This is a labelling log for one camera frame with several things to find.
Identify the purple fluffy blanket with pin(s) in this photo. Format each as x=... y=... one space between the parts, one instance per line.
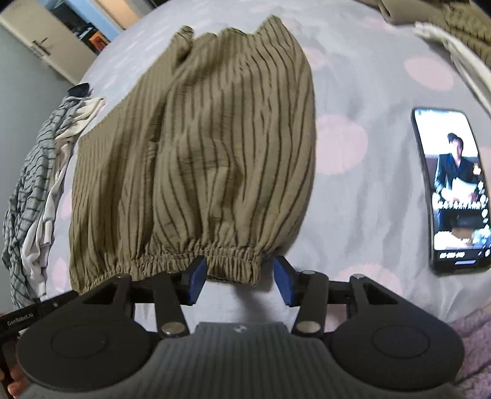
x=475 y=353

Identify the polka dot bedsheet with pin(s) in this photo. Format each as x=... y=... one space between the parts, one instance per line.
x=364 y=76

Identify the smartphone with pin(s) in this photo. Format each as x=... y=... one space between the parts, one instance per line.
x=456 y=192

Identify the white door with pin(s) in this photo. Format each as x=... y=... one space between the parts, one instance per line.
x=42 y=42

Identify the white garment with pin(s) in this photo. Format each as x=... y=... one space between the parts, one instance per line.
x=50 y=199

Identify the folded olive knit garment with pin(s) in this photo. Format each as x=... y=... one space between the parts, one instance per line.
x=470 y=27

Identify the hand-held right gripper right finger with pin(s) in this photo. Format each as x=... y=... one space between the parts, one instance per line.
x=285 y=282

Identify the folded beige garment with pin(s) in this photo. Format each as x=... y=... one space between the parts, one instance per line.
x=410 y=9

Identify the grey striped sweater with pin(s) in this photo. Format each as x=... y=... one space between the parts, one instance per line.
x=27 y=184

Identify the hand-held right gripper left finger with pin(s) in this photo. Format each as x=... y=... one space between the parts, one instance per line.
x=196 y=282

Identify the olive striped garment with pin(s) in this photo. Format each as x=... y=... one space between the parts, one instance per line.
x=214 y=161

